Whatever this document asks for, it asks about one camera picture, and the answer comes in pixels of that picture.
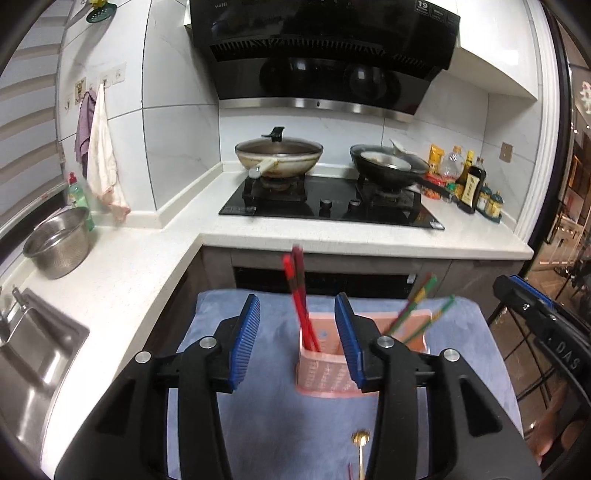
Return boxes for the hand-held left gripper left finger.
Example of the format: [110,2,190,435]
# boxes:
[53,294,262,480]

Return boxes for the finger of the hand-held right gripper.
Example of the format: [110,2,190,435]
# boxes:
[493,274,555,324]

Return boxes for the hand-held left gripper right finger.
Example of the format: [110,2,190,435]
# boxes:
[335,292,543,480]

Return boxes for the pink plastic utensil holder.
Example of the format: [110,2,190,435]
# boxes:
[295,310,432,398]

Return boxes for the green and red chopstick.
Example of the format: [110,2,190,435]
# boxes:
[404,273,432,305]
[385,276,438,337]
[402,295,457,344]

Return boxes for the person's right hand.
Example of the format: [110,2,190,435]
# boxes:
[526,383,591,467]

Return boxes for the grey cabinet door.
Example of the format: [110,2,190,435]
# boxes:
[418,258,529,315]

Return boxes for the blue fleece mat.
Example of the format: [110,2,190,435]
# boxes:
[166,288,525,480]

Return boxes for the gold spoon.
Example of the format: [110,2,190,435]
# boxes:
[351,429,372,480]

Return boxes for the large dark soy sauce bottle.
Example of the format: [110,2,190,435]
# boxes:
[458,157,488,215]

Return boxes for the red seasoning packet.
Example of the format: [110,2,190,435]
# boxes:
[425,173,451,200]

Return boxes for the clear plastic oil bottle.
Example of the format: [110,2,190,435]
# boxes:
[442,147,465,183]

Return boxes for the black glass gas stove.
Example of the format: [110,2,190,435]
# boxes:
[218,173,446,232]

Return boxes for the black frying pan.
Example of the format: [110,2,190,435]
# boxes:
[350,144,458,199]

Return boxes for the cream frying pan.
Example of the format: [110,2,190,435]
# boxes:
[235,138,324,180]

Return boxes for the glass lid with black knob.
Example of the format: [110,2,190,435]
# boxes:
[235,127,323,157]

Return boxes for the stainless steel sink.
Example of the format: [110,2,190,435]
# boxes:
[0,288,90,462]

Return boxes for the stainless steel colander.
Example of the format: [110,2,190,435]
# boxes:
[22,206,92,280]

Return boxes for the green dish soap bottle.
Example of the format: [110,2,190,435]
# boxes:
[67,172,96,232]

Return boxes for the white dish towel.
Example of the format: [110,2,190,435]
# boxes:
[87,83,131,217]

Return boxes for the steel faucet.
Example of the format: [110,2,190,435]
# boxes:
[0,286,28,344]

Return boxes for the purple cloth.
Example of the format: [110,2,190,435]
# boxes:
[75,90,98,178]

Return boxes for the black range hood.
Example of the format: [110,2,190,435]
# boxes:
[185,0,461,124]

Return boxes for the white window blind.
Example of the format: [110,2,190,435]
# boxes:
[0,28,68,232]

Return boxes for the white wall cabinet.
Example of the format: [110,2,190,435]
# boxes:
[457,0,541,100]

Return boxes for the row of wall hooks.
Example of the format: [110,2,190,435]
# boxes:
[65,69,126,112]

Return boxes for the green round wall holder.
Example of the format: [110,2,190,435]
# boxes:
[85,0,117,25]

